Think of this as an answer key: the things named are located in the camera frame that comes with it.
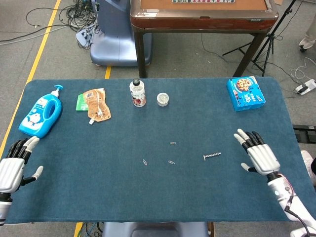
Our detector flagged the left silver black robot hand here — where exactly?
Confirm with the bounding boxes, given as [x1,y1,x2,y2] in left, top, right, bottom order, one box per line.
[0,136,44,194]

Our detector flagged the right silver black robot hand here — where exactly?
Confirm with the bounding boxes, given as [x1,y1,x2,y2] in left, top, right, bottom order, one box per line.
[234,128,281,176]

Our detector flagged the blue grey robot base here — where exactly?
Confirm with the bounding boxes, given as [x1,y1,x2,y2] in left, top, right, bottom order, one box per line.
[101,222,209,237]

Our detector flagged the white shoe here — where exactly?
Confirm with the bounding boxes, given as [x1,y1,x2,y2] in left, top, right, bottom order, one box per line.
[300,150,316,186]

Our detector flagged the black foot pedal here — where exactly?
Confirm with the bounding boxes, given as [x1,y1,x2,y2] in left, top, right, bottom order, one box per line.
[293,124,316,143]

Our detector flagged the blue pump detergent bottle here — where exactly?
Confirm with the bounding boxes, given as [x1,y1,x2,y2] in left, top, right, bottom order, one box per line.
[18,84,63,139]

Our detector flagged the blue cookie box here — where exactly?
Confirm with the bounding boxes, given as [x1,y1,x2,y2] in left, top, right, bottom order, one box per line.
[227,76,266,112]

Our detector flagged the white power strip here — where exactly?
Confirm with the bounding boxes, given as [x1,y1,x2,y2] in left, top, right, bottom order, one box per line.
[293,79,316,96]

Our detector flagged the green flat packet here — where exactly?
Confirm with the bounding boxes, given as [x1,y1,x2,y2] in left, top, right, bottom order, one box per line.
[75,93,89,112]

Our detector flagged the orange spout pouch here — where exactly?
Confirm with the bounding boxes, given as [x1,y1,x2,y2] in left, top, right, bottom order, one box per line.
[82,88,112,125]

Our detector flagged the blue table cloth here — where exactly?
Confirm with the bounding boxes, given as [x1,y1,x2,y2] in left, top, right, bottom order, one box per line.
[0,77,316,224]

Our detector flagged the black tripod stand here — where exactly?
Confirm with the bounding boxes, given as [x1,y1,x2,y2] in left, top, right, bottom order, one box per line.
[222,0,299,77]

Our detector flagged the person leg beige trousers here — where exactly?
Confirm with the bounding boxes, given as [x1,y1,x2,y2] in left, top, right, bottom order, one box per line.
[299,0,316,51]

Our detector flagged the clear bottle black cap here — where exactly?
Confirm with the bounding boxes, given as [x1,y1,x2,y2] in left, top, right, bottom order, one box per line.
[129,78,147,108]

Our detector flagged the brown mahjong table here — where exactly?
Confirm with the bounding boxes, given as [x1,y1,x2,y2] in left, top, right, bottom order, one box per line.
[130,0,279,79]

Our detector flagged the grey power strip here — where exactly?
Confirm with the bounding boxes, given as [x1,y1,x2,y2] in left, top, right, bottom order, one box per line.
[75,24,96,47]

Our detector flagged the row of mahjong tiles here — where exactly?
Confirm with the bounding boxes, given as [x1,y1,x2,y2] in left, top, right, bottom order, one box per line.
[172,0,236,4]

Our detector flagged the blue grey machine base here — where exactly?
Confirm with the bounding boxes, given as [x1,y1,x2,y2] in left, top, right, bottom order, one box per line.
[89,0,152,67]

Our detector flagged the white floor cable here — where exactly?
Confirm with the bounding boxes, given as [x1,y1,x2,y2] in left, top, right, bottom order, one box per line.
[290,57,316,80]

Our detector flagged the cables under table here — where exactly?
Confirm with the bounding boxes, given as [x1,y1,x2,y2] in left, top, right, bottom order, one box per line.
[81,222,104,237]

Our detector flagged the black cable bundle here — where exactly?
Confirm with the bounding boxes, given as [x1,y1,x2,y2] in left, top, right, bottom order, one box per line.
[26,0,99,51]

